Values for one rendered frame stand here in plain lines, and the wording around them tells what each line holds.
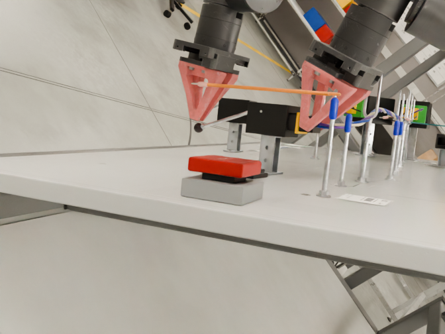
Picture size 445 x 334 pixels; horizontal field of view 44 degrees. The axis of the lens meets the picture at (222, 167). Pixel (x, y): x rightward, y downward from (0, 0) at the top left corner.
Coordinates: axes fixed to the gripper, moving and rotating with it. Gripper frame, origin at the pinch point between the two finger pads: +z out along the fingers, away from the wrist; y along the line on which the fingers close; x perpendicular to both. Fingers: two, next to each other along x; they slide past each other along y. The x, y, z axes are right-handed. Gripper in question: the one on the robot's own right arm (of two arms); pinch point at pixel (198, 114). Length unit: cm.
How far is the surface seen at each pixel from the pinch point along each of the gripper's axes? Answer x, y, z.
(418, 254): -36.6, -26.6, 1.1
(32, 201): 7.6, -19.1, 13.8
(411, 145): -13, 79, 1
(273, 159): -12.4, 1.1, 2.8
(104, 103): 156, 154, 29
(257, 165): -21.1, -21.4, 0.0
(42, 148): 126, 90, 43
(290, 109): -13.7, -1.0, -4.2
